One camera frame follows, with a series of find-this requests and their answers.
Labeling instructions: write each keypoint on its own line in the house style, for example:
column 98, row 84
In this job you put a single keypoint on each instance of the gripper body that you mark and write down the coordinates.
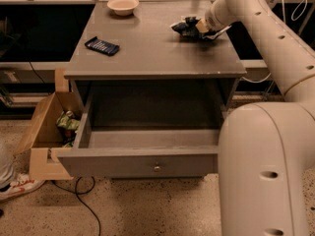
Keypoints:
column 211, row 22

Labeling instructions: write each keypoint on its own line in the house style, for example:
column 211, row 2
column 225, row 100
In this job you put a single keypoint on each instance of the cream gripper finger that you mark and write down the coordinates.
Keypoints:
column 202, row 26

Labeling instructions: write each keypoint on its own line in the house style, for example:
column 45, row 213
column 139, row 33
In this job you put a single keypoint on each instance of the blue chip bag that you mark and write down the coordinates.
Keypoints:
column 187, row 28

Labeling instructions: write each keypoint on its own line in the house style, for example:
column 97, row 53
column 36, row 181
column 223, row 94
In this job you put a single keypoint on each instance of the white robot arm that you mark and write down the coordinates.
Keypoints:
column 264, row 148

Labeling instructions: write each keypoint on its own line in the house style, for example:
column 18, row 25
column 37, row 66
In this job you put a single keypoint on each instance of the grey open top drawer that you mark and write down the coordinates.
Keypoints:
column 127, row 127

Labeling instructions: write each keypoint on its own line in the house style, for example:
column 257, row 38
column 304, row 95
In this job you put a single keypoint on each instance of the round metal drawer knob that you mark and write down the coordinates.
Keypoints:
column 157, row 167

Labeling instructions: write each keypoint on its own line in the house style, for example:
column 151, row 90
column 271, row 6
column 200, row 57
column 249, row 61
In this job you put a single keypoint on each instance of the green snack bag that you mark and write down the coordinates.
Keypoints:
column 68, row 125

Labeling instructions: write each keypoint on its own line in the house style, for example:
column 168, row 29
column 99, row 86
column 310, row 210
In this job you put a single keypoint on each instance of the grey wooden cabinet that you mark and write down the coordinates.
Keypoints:
column 151, row 51

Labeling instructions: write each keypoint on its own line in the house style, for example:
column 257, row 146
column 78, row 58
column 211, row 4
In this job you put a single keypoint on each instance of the beige bowl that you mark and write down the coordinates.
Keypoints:
column 123, row 7

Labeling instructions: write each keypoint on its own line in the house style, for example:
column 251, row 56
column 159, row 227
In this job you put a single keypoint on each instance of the cardboard box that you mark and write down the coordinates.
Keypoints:
column 43, row 139

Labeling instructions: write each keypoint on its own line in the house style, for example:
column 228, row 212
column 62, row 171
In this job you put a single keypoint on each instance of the grey trouser leg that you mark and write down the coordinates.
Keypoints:
column 7, row 170

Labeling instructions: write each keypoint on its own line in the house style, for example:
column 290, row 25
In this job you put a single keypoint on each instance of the white and red sneaker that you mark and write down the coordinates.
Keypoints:
column 21, row 185

